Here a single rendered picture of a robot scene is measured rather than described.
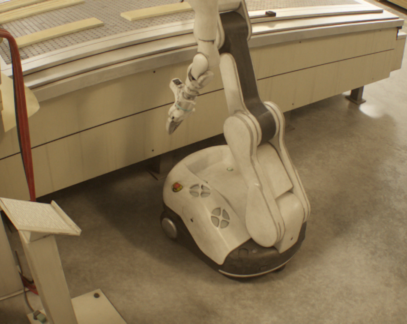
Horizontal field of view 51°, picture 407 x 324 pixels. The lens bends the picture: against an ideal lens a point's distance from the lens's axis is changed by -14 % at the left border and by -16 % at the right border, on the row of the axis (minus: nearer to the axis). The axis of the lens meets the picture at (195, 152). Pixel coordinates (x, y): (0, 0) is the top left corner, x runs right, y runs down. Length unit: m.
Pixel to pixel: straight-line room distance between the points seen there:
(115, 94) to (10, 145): 0.56
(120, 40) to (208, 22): 0.68
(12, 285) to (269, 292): 1.19
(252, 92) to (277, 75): 0.84
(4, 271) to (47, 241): 0.67
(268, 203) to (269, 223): 0.08
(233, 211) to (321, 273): 0.57
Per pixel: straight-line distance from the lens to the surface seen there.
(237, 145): 1.97
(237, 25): 1.96
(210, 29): 1.70
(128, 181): 2.77
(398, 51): 4.09
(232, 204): 2.17
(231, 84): 1.96
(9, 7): 3.18
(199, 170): 2.34
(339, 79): 3.36
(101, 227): 2.48
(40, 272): 1.55
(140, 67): 2.15
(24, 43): 2.36
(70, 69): 2.06
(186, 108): 1.91
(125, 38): 2.28
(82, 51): 2.18
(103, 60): 2.11
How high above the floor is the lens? 1.67
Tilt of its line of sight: 34 degrees down
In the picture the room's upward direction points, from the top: 3 degrees clockwise
